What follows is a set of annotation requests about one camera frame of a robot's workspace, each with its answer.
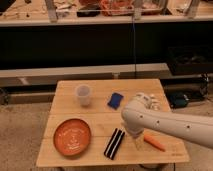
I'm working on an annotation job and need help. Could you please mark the black white striped eraser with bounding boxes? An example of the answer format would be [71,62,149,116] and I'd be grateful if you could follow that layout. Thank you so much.
[104,128,125,160]

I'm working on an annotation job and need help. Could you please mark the dark bin with items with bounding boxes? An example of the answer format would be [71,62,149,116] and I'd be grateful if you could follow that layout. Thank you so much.
[167,46,213,75]

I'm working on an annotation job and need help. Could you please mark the clear plastic cup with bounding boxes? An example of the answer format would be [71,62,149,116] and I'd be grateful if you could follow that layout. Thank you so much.
[75,84,91,106]

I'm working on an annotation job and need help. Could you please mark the black bag on floor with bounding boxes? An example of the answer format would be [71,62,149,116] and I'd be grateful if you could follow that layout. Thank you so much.
[168,92,189,108]

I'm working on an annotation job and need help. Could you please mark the red basket on shelf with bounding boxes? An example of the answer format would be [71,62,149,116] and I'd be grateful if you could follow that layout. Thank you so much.
[100,0,134,16]

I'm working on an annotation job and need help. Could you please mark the metal shelf frame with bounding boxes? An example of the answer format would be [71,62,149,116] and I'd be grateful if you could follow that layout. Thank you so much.
[0,0,213,27]

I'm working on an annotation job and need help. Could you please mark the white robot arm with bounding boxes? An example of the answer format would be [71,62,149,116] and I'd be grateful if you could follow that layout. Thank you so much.
[121,93,213,149]

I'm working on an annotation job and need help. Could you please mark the blue sponge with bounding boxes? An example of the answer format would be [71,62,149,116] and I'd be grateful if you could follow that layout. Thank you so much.
[107,93,124,109]

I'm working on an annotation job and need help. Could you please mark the blue hanging cable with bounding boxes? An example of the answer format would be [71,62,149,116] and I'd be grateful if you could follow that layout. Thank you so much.
[131,16,138,80]

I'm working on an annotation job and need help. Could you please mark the orange toy carrot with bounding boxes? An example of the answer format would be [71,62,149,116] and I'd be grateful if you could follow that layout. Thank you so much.
[144,134,165,151]

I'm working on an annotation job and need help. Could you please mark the wooden table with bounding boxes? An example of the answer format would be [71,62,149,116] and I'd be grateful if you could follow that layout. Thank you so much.
[37,79,189,167]

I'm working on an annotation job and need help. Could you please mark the black box on shelf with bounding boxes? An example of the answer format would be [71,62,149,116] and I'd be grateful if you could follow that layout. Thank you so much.
[77,4,100,17]

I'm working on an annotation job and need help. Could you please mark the white bottle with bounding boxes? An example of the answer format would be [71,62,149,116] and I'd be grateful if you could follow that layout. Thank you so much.
[150,94,161,110]

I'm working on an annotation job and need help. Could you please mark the orange plate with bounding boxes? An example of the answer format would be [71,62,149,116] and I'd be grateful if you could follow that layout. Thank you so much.
[53,118,91,156]

